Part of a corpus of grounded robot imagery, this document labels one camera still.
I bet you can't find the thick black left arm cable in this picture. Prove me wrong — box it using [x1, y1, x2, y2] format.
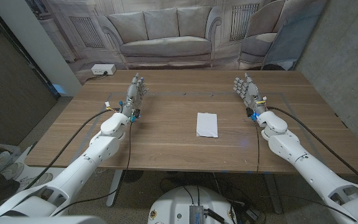
[23, 107, 121, 190]

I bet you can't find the white table leg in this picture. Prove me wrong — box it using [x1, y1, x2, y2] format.
[106, 169, 124, 208]

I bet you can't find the blue grey leaning board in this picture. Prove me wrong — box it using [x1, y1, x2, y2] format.
[261, 0, 329, 71]

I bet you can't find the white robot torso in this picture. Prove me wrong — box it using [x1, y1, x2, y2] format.
[147, 185, 238, 224]

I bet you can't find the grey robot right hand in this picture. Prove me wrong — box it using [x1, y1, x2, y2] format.
[233, 72, 269, 121]

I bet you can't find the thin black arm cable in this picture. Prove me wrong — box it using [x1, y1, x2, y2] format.
[53, 119, 134, 217]
[254, 121, 261, 174]

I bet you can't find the white power outlet box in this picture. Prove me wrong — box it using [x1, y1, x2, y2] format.
[91, 63, 117, 76]

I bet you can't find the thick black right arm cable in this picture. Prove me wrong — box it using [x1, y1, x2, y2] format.
[267, 106, 358, 190]

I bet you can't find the silver box on torso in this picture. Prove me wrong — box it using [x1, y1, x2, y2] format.
[188, 204, 205, 224]

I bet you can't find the white shipping label paper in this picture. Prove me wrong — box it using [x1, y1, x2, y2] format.
[196, 112, 219, 139]

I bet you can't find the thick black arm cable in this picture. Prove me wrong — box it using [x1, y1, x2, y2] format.
[23, 107, 121, 190]
[267, 106, 358, 190]

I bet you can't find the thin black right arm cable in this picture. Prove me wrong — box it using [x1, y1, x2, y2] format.
[254, 121, 261, 174]

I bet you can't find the grey table leg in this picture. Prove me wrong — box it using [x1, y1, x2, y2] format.
[264, 173, 284, 215]

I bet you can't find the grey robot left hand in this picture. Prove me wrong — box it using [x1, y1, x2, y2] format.
[119, 73, 149, 122]

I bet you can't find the printed sofa room backdrop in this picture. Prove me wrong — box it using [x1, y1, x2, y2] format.
[25, 0, 329, 85]

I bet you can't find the black outlet box cord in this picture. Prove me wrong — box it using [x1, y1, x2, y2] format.
[85, 70, 109, 82]

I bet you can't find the white sneaker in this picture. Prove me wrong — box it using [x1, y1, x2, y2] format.
[26, 172, 54, 189]
[0, 161, 25, 181]

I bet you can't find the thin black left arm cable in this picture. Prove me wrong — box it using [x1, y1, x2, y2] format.
[53, 119, 134, 217]

